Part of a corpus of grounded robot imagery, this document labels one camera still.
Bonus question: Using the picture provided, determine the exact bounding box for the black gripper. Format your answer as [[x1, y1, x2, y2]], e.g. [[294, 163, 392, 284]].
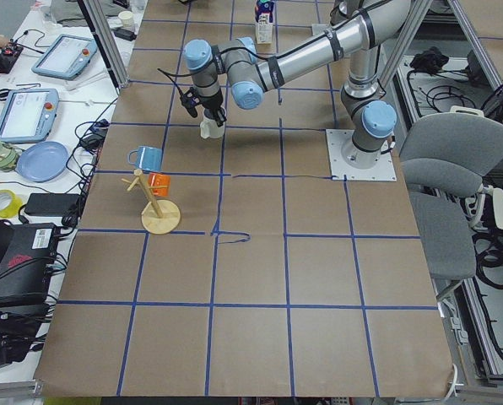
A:
[[192, 87, 223, 114]]

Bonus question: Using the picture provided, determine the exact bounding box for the black computer box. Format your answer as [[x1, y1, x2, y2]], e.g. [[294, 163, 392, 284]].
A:
[[0, 219, 59, 308]]

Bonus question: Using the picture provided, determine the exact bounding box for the blue plate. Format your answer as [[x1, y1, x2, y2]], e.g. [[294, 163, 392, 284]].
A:
[[16, 141, 69, 182]]

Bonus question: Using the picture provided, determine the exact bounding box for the paper cup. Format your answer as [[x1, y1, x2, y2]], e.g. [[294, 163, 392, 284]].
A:
[[117, 10, 135, 30]]

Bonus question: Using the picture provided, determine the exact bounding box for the aluminium frame post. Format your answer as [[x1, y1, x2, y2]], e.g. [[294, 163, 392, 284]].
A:
[[78, 0, 129, 89]]

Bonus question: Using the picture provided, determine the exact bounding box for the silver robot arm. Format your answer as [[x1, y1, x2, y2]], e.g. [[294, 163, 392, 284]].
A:
[[180, 0, 411, 153]]

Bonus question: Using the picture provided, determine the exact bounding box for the lower teach pendant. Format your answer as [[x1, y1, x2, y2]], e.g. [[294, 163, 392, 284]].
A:
[[0, 89, 59, 143]]

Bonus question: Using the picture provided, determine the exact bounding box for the blue mug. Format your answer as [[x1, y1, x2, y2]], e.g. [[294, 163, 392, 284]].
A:
[[127, 146, 163, 172]]

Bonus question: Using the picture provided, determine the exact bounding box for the white mug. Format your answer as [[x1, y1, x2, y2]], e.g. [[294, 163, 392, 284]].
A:
[[200, 110, 225, 139]]

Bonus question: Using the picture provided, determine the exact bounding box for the grey office chair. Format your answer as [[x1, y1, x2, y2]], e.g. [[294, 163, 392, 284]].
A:
[[399, 111, 503, 300]]

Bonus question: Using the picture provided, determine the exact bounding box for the upper teach pendant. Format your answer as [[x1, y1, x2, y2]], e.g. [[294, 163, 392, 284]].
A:
[[31, 34, 98, 80]]

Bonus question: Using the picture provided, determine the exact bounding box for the orange mug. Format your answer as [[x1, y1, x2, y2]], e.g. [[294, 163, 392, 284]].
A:
[[148, 173, 170, 197]]

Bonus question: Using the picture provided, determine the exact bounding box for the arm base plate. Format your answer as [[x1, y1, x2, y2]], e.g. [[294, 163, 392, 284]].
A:
[[326, 129, 397, 181]]

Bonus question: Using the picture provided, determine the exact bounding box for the teach pendant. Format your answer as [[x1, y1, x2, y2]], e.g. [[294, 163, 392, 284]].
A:
[[31, 34, 98, 80], [0, 89, 59, 143]]

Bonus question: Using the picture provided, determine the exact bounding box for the black power adapter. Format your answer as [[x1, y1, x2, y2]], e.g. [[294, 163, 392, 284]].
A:
[[24, 193, 79, 216]]

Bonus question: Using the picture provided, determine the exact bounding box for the yellow tape roll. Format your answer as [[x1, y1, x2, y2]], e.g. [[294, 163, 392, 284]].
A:
[[0, 190, 24, 219]]

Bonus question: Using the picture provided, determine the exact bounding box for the Pascual milk carton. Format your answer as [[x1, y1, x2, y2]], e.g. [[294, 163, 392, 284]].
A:
[[255, 0, 275, 44]]

